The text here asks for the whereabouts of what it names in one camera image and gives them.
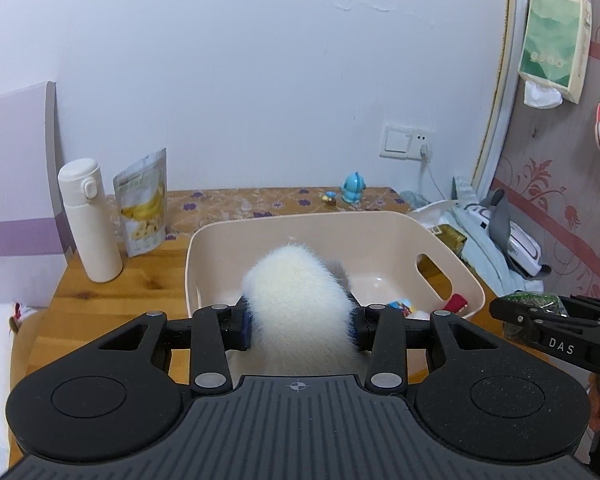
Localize white fluffy plush toy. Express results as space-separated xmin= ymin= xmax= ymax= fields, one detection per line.
xmin=241 ymin=242 xmax=363 ymax=376

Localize green hanging tissue pack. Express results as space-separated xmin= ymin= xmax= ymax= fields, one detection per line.
xmin=517 ymin=0 xmax=593 ymax=110

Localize white thermos bottle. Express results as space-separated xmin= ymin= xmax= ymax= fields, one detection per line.
xmin=57 ymin=158 xmax=123 ymax=283

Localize white wall switch socket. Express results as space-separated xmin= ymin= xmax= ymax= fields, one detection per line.
xmin=380 ymin=121 xmax=436 ymax=162

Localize gold packet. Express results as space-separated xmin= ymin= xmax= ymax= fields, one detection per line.
xmin=432 ymin=224 xmax=468 ymax=256

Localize white handheld device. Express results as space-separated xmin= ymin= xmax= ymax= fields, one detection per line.
xmin=472 ymin=205 xmax=543 ymax=273

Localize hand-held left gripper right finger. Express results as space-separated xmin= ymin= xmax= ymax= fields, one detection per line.
xmin=347 ymin=302 xmax=501 ymax=393

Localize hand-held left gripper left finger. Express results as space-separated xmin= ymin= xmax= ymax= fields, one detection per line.
xmin=97 ymin=304 xmax=253 ymax=396

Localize red cloth white label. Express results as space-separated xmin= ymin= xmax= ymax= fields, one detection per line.
xmin=387 ymin=294 xmax=468 ymax=322

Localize white board with purple stripe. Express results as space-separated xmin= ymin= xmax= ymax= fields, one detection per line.
xmin=0 ymin=81 xmax=78 ymax=308

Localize blue toy figure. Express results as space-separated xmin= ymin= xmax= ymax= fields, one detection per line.
xmin=340 ymin=171 xmax=367 ymax=206

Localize grey strap bag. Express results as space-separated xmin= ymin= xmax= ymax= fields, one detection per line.
xmin=480 ymin=189 xmax=552 ymax=277

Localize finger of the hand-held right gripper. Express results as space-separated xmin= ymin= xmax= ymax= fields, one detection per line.
xmin=557 ymin=294 xmax=600 ymax=319
xmin=489 ymin=298 xmax=573 ymax=333

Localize green plastic wrapper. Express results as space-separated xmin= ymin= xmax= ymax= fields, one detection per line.
xmin=502 ymin=290 xmax=568 ymax=341

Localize white power cable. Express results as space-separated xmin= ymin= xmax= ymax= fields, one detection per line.
xmin=417 ymin=142 xmax=453 ymax=201

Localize brown floral tablecloth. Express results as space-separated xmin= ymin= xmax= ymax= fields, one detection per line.
xmin=107 ymin=187 xmax=413 ymax=241

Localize banana chips snack bag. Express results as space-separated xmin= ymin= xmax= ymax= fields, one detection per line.
xmin=112 ymin=148 xmax=168 ymax=258

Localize beige plastic basket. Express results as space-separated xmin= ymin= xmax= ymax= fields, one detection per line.
xmin=185 ymin=210 xmax=486 ymax=376

